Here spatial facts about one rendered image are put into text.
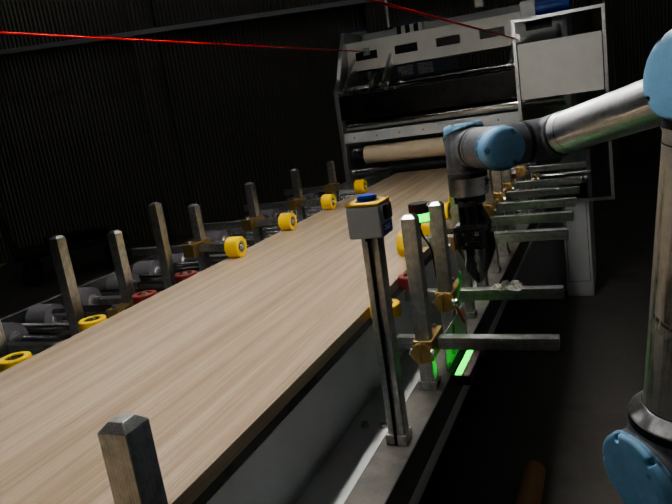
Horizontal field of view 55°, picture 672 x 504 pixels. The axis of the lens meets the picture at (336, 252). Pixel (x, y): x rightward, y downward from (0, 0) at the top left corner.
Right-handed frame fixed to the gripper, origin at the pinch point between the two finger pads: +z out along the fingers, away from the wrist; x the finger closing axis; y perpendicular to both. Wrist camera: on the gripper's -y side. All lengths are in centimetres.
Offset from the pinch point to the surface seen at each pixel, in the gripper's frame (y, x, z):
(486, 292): -20.5, -2.8, 10.8
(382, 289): 34.8, -12.1, -8.2
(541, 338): 4.4, 13.7, 14.2
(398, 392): 34.7, -11.7, 14.1
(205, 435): 69, -34, 6
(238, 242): -55, -101, 0
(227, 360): 39, -49, 6
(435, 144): -273, -77, -11
